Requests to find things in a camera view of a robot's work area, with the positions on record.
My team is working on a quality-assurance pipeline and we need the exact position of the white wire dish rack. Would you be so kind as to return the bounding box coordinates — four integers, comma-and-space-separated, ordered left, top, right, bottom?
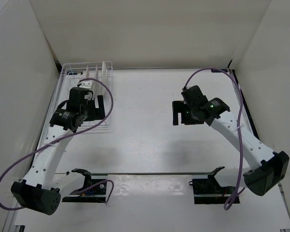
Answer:
49, 61, 114, 132

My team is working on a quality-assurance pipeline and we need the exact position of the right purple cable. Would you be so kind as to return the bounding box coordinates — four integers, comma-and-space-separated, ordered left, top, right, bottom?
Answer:
183, 68, 245, 211

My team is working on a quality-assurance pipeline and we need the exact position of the purple cable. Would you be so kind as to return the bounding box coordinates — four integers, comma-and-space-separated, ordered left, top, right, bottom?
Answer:
183, 68, 245, 211
0, 78, 115, 211

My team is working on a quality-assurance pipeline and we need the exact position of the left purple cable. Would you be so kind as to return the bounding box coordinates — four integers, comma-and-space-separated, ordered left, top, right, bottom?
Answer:
0, 78, 115, 211

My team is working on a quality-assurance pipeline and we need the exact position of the white plate in rack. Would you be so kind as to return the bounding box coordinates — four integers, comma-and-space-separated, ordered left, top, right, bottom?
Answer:
86, 66, 89, 79

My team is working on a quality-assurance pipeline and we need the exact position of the white plate orange pattern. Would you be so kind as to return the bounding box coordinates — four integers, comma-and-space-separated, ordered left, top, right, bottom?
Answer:
95, 65, 99, 80

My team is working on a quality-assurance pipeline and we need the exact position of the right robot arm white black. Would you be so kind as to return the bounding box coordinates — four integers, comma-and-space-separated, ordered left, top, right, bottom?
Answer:
172, 86, 290, 196

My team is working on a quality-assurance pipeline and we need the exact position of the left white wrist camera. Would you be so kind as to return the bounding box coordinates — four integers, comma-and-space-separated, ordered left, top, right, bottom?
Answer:
77, 81, 95, 93

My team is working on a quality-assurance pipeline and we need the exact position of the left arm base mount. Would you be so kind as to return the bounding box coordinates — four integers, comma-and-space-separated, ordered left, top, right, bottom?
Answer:
62, 169, 110, 203

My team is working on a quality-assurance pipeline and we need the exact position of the white plate green rim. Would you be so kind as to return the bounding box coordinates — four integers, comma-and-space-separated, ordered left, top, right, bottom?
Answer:
101, 61, 108, 95

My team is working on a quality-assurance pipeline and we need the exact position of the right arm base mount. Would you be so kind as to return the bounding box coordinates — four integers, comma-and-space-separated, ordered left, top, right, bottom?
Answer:
188, 166, 238, 205

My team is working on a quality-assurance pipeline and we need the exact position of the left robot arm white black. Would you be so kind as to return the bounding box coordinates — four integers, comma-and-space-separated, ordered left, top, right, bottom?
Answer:
11, 87, 105, 215

